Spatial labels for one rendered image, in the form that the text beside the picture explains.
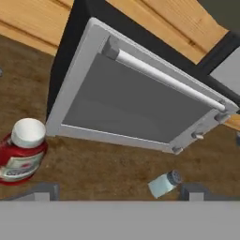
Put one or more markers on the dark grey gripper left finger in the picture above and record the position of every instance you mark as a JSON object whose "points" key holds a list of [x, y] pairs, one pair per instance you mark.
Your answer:
{"points": [[47, 192]]}

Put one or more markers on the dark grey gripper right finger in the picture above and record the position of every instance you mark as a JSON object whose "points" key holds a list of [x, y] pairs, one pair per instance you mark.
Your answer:
{"points": [[193, 192]]}

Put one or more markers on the pale blue salt shaker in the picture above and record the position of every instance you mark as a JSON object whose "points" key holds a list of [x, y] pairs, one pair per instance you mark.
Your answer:
{"points": [[163, 185]]}

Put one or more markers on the red condiment bottle white cap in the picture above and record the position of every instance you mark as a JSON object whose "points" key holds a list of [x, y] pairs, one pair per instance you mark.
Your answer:
{"points": [[22, 153]]}

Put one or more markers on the light wood cabinet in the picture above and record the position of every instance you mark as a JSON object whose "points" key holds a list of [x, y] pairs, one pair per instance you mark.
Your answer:
{"points": [[93, 22]]}

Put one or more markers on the grey toaster oven knob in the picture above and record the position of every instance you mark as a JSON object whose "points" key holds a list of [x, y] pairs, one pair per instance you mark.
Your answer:
{"points": [[177, 150], [222, 117], [198, 135]]}

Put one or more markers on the silver toaster oven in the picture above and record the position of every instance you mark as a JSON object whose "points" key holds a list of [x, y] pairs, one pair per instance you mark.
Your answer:
{"points": [[131, 93]]}

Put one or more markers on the black and grey appliance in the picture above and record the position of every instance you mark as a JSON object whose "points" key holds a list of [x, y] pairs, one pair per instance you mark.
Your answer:
{"points": [[223, 59]]}

